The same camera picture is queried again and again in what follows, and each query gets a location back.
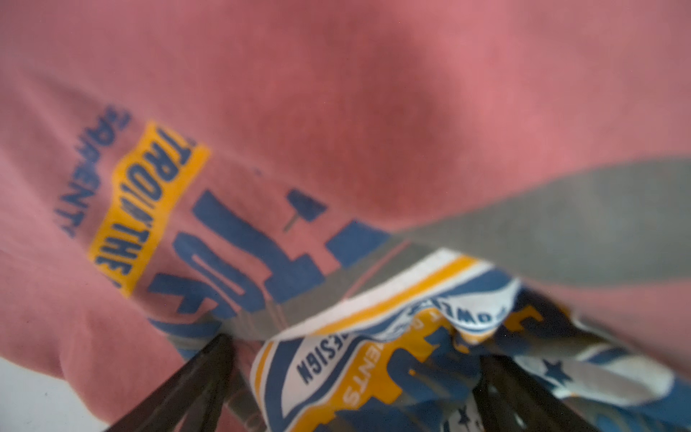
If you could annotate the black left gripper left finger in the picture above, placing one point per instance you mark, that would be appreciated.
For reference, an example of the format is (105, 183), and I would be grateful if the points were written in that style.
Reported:
(191, 399)

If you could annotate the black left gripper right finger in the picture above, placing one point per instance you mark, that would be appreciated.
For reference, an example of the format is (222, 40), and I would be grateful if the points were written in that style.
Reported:
(509, 399)

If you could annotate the pink printed t-shirt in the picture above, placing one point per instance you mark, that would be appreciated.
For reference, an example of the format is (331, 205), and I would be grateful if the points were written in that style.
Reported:
(369, 197)

